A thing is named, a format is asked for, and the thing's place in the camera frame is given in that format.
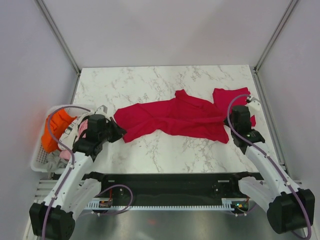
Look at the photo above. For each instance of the white plastic laundry basket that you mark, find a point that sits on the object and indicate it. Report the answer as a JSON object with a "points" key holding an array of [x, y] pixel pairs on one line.
{"points": [[39, 157]]}

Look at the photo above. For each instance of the pink t-shirt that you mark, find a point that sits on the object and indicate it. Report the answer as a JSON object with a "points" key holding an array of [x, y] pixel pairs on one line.
{"points": [[65, 154]]}

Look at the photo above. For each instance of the white printed t-shirt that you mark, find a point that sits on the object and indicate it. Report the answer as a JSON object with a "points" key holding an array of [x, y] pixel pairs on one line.
{"points": [[69, 136]]}

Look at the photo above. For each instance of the red t-shirt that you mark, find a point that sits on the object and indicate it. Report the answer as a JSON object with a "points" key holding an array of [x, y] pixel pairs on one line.
{"points": [[183, 115], [223, 97]]}

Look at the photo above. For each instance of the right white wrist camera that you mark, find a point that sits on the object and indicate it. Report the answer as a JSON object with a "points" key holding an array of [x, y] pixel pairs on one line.
{"points": [[254, 105]]}

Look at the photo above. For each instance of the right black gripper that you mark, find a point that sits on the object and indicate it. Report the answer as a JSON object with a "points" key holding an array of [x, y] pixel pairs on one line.
{"points": [[225, 123]]}

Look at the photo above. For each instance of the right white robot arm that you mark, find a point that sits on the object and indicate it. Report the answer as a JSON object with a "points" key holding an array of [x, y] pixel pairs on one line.
{"points": [[288, 206]]}

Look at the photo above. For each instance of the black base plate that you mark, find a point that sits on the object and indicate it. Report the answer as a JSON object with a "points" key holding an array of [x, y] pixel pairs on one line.
{"points": [[161, 188]]}

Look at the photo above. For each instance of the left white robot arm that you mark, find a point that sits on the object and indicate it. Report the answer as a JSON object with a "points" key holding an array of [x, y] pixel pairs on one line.
{"points": [[55, 217]]}

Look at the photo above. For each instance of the aluminium frame post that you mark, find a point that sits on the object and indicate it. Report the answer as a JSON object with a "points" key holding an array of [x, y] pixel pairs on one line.
{"points": [[276, 34], [57, 33]]}

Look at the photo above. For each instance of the orange t-shirt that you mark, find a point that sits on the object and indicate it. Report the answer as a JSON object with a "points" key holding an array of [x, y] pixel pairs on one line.
{"points": [[58, 124]]}

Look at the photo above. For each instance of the white slotted cable duct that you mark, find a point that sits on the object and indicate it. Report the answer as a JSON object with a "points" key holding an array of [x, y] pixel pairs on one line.
{"points": [[222, 204]]}

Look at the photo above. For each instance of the folded red t-shirt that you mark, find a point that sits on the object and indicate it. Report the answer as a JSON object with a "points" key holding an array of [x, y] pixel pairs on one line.
{"points": [[223, 97]]}

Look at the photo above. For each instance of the grey t-shirt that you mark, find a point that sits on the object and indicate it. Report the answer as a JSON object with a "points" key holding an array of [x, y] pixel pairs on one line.
{"points": [[55, 162]]}

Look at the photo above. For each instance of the left aluminium frame post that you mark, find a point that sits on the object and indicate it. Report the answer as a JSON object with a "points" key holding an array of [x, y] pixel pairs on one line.
{"points": [[57, 33]]}

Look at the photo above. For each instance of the right aluminium frame post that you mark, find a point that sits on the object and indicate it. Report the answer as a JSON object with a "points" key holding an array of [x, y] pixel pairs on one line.
{"points": [[276, 34]]}

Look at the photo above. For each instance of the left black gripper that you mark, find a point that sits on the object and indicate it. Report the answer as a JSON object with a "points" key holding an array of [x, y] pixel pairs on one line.
{"points": [[119, 132]]}

